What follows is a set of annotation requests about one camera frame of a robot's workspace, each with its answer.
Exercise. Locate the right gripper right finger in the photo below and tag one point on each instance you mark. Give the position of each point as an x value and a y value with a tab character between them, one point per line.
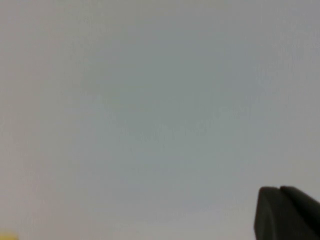
305	220

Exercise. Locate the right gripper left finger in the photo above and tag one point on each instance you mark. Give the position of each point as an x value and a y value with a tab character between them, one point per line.
268	215

